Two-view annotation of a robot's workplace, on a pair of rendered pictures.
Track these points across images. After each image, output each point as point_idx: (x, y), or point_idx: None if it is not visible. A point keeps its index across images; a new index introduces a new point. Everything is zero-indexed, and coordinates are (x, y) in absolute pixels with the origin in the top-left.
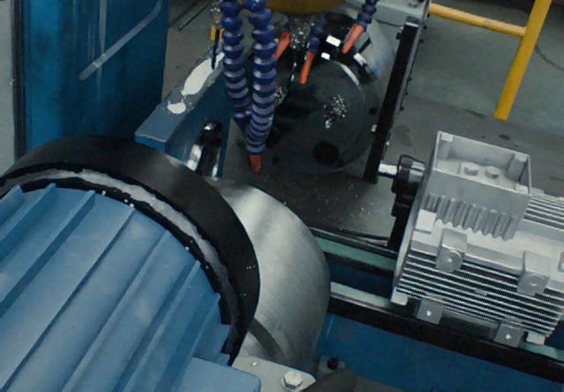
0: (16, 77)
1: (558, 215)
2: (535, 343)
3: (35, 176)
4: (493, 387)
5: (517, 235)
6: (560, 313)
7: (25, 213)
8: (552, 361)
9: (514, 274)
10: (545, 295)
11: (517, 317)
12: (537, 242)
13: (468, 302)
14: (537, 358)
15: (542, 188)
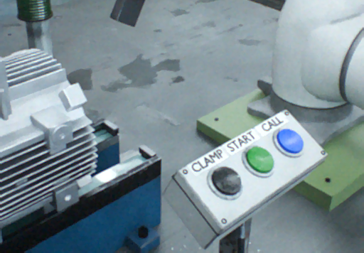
0: None
1: (30, 66)
2: (87, 185)
3: None
4: (75, 247)
5: (13, 106)
6: (94, 144)
7: None
8: (104, 187)
9: (38, 141)
10: (75, 139)
11: (65, 175)
12: (33, 100)
13: (15, 199)
14: (93, 195)
15: None
